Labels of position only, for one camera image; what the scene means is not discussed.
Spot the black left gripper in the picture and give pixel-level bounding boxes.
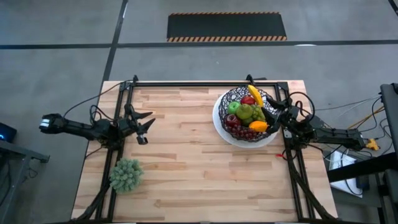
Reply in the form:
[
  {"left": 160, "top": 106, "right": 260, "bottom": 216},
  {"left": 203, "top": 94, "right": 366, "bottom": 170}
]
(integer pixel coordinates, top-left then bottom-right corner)
[{"left": 119, "top": 103, "right": 157, "bottom": 146}]

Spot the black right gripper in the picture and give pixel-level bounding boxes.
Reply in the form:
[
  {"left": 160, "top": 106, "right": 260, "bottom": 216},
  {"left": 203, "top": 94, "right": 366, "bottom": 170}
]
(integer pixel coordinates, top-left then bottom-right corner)
[{"left": 261, "top": 96, "right": 301, "bottom": 138}]

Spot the green grape bunch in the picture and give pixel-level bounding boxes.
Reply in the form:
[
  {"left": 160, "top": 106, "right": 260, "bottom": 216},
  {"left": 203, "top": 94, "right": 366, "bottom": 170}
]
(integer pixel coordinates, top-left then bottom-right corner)
[{"left": 250, "top": 104, "right": 267, "bottom": 123}]

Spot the orange fruit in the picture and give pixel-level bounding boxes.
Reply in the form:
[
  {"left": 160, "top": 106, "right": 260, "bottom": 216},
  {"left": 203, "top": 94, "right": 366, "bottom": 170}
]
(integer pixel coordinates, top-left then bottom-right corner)
[{"left": 248, "top": 120, "right": 270, "bottom": 133}]

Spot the yellow banana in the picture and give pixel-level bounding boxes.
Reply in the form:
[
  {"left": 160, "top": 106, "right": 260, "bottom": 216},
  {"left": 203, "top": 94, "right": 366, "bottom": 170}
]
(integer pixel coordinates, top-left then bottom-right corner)
[{"left": 248, "top": 84, "right": 264, "bottom": 108}]

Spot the green pear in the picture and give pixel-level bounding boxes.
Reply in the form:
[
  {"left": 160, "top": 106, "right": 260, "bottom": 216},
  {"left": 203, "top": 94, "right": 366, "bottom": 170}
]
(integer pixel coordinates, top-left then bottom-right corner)
[{"left": 235, "top": 103, "right": 254, "bottom": 121}]

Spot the red grape bunch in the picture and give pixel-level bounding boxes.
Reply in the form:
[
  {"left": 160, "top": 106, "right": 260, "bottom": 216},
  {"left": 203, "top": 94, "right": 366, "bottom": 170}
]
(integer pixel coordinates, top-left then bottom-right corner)
[{"left": 229, "top": 124, "right": 264, "bottom": 141}]

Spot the green apple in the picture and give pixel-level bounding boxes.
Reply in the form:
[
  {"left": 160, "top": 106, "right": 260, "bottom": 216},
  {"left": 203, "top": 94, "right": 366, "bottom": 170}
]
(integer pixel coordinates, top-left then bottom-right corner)
[{"left": 227, "top": 101, "right": 241, "bottom": 115}]

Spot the dark red apple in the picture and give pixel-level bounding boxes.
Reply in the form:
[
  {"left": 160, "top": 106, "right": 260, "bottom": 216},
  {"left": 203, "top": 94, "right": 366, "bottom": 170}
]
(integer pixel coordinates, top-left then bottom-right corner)
[{"left": 224, "top": 113, "right": 242, "bottom": 128}]

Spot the green artificial plant ball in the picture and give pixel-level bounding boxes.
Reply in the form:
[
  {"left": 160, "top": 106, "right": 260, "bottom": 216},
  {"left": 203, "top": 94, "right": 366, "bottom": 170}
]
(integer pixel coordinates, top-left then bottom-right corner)
[{"left": 109, "top": 157, "right": 144, "bottom": 194}]

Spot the white paper sheet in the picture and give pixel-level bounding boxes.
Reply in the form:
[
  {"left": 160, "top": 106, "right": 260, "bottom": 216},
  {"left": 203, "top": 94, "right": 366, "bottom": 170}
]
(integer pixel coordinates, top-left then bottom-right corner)
[{"left": 328, "top": 149, "right": 364, "bottom": 198}]

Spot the black hazard-striped floor mat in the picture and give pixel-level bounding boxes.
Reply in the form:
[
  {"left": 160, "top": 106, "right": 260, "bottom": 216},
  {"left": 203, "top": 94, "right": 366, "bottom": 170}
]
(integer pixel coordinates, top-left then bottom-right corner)
[{"left": 167, "top": 11, "right": 288, "bottom": 43}]

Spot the black side table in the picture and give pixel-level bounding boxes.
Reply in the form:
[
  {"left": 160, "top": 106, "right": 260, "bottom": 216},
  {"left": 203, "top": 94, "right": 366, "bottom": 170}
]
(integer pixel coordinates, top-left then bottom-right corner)
[{"left": 326, "top": 82, "right": 398, "bottom": 224}]

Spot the dark grey side table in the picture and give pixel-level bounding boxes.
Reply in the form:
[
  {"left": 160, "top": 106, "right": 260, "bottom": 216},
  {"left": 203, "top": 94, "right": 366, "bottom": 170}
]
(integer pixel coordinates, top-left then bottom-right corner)
[{"left": 0, "top": 138, "right": 50, "bottom": 224}]

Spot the black device with blue light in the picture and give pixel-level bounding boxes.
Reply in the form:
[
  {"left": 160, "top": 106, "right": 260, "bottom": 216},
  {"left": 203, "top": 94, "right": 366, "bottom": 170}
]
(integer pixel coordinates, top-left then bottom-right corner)
[{"left": 0, "top": 122, "right": 18, "bottom": 143}]

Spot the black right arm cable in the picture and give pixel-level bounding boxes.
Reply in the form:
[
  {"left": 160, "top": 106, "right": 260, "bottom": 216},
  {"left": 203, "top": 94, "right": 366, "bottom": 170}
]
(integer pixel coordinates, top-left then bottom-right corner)
[{"left": 287, "top": 91, "right": 315, "bottom": 121}]

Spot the black wire basket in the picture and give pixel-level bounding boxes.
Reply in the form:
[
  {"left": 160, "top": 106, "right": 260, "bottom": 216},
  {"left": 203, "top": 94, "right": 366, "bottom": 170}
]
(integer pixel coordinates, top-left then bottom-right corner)
[{"left": 218, "top": 85, "right": 279, "bottom": 143}]

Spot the looped black left wrist cable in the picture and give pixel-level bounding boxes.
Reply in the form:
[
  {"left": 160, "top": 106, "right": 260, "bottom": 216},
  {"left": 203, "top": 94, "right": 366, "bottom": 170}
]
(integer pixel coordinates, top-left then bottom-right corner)
[{"left": 89, "top": 105, "right": 108, "bottom": 125}]

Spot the long black left arm cable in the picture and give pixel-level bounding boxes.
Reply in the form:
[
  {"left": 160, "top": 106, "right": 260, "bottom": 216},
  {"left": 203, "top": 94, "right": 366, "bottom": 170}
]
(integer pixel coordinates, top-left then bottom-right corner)
[{"left": 63, "top": 79, "right": 133, "bottom": 119}]

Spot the black aluminium table frame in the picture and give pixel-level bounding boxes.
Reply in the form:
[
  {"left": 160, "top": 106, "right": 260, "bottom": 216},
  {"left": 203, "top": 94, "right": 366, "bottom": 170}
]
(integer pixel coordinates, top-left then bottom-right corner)
[{"left": 73, "top": 74, "right": 338, "bottom": 223}]

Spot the yellow cable connector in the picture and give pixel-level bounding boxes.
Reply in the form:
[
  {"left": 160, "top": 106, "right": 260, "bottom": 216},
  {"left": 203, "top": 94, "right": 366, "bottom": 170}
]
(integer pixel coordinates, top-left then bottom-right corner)
[{"left": 365, "top": 138, "right": 381, "bottom": 152}]

